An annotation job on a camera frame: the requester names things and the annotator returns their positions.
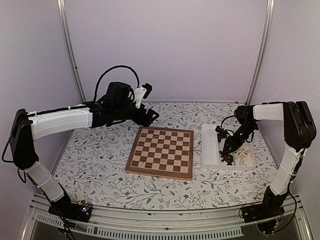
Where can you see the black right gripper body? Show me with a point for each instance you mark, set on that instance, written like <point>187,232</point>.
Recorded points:
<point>247,129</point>

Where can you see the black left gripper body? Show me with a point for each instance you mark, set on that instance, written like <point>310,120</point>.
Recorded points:
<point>122,114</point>

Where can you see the wooden chessboard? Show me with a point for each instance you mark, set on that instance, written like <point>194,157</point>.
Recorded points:
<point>162,152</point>

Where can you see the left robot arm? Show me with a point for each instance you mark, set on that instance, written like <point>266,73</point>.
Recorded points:
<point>29,127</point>

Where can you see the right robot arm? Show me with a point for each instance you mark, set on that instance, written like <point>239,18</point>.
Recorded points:
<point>299,130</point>

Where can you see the dark chess pieces pile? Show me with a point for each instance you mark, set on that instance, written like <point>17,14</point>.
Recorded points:
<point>225,158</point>

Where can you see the light chess pieces pile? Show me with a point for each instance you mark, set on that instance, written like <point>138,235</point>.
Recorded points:
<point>242,157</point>

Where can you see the white divided plastic tray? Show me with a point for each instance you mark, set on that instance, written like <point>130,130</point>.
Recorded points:
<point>213,156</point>

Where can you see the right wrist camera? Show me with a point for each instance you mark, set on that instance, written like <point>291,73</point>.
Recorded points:
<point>223,131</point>

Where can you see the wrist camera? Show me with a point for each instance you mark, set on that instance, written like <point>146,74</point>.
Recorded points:
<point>223,131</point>
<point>141,93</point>

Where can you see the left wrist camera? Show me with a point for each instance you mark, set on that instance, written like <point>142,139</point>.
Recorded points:
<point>141,93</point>

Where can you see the front aluminium rail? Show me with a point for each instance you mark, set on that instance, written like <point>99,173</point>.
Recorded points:
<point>227,223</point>

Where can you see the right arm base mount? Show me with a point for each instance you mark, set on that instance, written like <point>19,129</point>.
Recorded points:
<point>271,206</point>

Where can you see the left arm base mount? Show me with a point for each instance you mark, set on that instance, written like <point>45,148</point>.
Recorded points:
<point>65,208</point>

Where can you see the left aluminium frame post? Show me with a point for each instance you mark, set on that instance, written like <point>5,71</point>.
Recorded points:
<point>61,6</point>

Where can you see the aluminium frame post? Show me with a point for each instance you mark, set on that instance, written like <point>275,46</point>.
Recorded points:
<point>270,4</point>
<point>61,6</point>

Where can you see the right aluminium frame post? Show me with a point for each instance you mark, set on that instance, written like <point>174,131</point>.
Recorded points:
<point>270,4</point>

